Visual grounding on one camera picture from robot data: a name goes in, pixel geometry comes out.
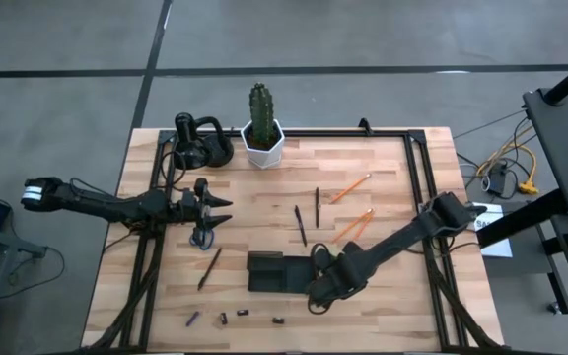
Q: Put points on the small black clamp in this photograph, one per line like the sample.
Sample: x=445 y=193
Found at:
x=364 y=125

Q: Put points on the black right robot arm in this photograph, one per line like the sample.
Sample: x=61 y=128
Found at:
x=402 y=236

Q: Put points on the green cactus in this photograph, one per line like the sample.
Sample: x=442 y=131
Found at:
x=261 y=113

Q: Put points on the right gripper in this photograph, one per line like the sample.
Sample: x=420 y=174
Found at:
x=340 y=273

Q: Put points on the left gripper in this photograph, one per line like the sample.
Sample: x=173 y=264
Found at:
x=190 y=207

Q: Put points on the black side desk frame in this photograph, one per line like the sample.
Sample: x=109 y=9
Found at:
x=520 y=219

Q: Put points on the black power box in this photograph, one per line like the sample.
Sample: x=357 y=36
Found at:
x=497 y=180

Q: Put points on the white hexagonal plant pot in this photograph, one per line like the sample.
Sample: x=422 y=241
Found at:
x=264 y=158

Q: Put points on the dark brown pen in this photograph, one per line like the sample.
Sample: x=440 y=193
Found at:
x=209 y=268

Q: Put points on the orange pencil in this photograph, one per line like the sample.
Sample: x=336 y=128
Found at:
x=350 y=189
x=363 y=228
x=352 y=226

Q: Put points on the black pen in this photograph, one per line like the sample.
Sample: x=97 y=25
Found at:
x=301 y=226
x=317 y=207

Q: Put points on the black mesh desk organizer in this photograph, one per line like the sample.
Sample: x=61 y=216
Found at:
x=269 y=276

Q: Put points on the white paper sheet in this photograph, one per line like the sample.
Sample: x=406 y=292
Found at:
x=496 y=246

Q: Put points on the small caster wheel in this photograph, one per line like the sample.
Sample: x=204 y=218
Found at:
x=555 y=308

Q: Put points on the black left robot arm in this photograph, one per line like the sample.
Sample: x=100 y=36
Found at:
x=116 y=207

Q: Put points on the black metal table frame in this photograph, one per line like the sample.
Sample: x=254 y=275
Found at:
x=323 y=133

